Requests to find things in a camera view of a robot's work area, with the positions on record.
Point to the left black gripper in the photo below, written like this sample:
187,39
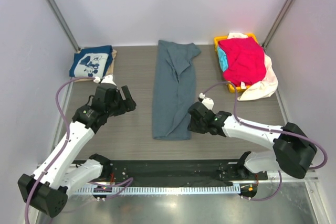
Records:
128,103

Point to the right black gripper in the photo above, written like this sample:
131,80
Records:
192,127

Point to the grey-blue t shirt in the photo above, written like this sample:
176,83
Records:
174,90

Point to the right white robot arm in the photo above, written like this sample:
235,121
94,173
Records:
288,148

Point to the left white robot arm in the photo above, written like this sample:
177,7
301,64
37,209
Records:
48,188

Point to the folded tan t shirt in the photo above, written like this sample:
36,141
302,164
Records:
93,64

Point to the yellow plastic bin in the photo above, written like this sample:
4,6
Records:
242,87

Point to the folded navy cartoon t shirt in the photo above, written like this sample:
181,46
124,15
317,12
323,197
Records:
96,49

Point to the light blue t shirt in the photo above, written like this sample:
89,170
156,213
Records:
222,58

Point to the white t shirt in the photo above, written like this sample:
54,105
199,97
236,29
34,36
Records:
264,88

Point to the red t shirt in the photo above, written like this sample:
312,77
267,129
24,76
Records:
245,58

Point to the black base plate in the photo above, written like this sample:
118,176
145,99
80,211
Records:
179,173

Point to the white slotted cable duct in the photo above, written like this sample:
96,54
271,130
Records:
147,191

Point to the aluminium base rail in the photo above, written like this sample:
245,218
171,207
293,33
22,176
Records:
311,175

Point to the left aluminium frame post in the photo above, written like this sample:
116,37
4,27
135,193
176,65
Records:
61,20

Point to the aluminium frame post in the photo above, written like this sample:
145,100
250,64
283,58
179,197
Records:
276,24
61,20

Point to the right aluminium frame post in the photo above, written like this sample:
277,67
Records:
276,24

